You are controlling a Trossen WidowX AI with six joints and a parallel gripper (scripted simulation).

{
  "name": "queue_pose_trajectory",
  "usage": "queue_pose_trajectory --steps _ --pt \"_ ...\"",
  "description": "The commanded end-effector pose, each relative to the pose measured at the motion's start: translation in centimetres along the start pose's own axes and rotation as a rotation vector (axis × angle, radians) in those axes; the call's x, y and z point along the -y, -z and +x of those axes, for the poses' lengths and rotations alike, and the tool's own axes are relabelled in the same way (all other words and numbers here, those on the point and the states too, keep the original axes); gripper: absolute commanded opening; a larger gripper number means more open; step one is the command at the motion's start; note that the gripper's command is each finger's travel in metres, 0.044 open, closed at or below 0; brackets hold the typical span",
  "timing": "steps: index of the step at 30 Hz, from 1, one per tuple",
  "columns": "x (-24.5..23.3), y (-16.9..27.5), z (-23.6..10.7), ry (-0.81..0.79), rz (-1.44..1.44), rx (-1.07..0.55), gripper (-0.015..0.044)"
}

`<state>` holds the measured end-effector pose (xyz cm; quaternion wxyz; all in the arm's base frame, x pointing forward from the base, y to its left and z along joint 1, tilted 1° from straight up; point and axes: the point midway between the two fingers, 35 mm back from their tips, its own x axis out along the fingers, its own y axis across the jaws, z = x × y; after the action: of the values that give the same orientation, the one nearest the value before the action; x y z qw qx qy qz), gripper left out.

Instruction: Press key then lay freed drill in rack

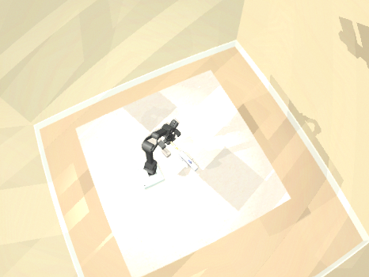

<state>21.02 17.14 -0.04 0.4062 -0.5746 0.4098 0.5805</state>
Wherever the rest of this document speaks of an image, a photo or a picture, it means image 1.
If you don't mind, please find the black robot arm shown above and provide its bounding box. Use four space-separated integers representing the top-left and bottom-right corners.
141 120 179 176

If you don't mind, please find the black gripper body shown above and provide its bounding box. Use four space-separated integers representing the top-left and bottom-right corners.
158 129 181 150

